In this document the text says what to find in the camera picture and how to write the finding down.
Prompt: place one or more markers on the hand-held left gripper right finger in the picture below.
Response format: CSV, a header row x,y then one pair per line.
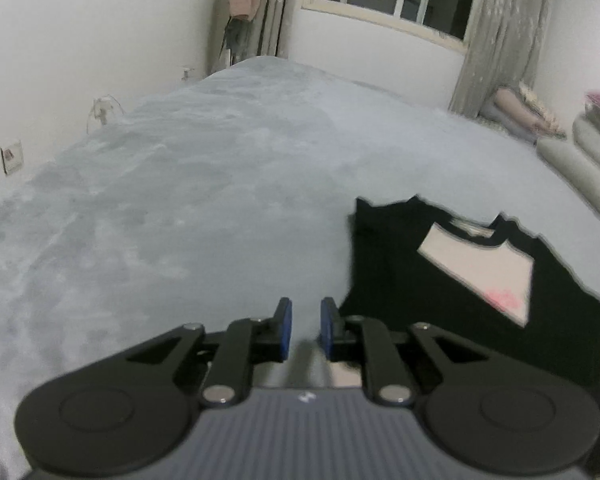
x,y
326,330

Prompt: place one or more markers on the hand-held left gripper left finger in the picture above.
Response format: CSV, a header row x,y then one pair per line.
x,y
284,330

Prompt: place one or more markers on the beige t-shirt with black sleeves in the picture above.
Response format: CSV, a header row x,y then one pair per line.
x,y
390,260

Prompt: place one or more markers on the lilac folded blanket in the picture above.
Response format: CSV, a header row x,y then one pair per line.
x,y
502,125

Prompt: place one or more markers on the grey hanging garment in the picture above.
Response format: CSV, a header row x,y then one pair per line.
x,y
237,40

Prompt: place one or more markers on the white wall socket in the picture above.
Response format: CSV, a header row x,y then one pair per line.
x,y
11,157

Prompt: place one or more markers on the small white wall plug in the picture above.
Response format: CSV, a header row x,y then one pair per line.
x,y
187,74

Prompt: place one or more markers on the grey-blue bed blanket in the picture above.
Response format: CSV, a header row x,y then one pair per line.
x,y
180,210

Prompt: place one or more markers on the grey patterned curtain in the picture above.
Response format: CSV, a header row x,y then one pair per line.
x,y
500,35
277,10

